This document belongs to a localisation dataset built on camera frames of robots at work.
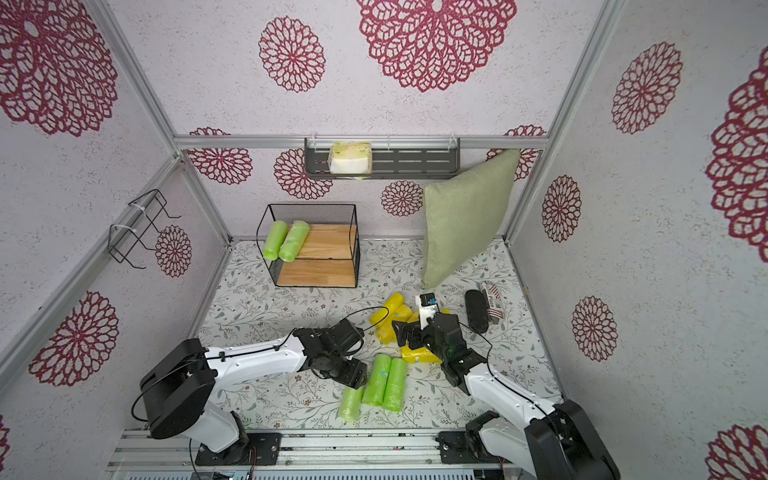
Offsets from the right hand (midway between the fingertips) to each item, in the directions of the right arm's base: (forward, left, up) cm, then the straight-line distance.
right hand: (405, 316), depth 85 cm
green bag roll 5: (-17, +3, -9) cm, 19 cm away
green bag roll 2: (+21, +34, +9) cm, 41 cm away
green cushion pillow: (+23, -16, +19) cm, 33 cm away
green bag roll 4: (-17, +8, -8) cm, 20 cm away
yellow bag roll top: (+7, +4, -8) cm, 11 cm away
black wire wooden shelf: (+19, +24, +4) cm, 31 cm away
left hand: (-15, +14, -9) cm, 22 cm away
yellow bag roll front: (-8, -5, -8) cm, 12 cm away
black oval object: (+10, -24, -12) cm, 29 cm away
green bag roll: (+21, +41, +9) cm, 47 cm away
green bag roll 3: (-22, +14, -8) cm, 27 cm away
